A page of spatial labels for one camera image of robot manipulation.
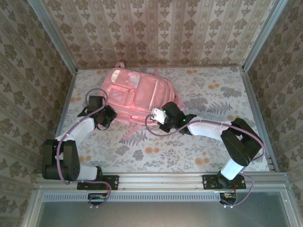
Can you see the grey metal panel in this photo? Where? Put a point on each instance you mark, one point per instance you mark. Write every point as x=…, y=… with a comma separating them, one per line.
x=161, y=215

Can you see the pink backpack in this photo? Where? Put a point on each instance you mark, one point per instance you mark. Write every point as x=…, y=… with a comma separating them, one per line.
x=144, y=94

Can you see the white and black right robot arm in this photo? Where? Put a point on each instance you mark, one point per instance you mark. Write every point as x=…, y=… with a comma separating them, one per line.
x=206, y=127

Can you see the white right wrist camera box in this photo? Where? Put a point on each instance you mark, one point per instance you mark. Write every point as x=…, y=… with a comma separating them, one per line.
x=158, y=115

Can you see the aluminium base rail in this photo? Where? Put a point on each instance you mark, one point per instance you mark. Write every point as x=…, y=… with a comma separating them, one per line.
x=161, y=180

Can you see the black controller board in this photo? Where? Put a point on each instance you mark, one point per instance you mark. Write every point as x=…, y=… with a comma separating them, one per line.
x=97, y=199
x=227, y=199

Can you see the aluminium frame post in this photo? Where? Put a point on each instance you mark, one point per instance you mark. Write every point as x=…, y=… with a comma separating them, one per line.
x=54, y=35
x=262, y=35

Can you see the aluminium side rail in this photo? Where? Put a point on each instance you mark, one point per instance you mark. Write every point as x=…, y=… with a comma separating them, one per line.
x=67, y=99
x=259, y=118

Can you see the floral tablecloth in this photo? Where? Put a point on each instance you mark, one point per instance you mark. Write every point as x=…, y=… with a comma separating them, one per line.
x=201, y=82

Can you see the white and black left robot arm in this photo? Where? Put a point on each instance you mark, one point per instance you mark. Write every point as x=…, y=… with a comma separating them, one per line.
x=78, y=130

